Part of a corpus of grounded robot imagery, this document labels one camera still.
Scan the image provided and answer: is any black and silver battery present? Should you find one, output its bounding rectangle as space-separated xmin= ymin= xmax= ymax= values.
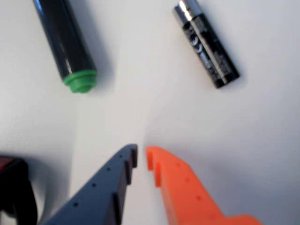
xmin=172 ymin=0 xmax=241 ymax=90

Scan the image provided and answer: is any black bike light red lens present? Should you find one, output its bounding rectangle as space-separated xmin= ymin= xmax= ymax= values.
xmin=0 ymin=154 xmax=38 ymax=225

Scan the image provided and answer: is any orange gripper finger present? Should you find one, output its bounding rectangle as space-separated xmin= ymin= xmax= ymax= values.
xmin=145 ymin=145 xmax=263 ymax=225

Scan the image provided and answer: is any blue-grey gripper finger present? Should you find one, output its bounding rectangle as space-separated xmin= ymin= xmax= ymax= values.
xmin=42 ymin=143 xmax=138 ymax=225

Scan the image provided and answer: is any black marker with green end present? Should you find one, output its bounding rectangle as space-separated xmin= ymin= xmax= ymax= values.
xmin=32 ymin=0 xmax=98 ymax=94

